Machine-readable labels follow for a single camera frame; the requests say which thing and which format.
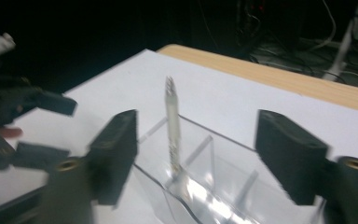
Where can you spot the white desk leg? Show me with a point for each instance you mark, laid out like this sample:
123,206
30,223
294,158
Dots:
343,46

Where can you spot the white table sheet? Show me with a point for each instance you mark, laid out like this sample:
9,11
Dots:
230,93

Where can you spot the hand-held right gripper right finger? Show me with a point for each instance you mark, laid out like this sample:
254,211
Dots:
292,155

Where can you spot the clear acrylic organizer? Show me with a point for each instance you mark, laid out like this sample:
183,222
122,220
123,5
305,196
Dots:
223,193

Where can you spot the white pen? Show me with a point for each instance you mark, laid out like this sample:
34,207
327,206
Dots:
172,124

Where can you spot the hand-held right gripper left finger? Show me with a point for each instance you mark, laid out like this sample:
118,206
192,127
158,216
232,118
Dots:
113,158

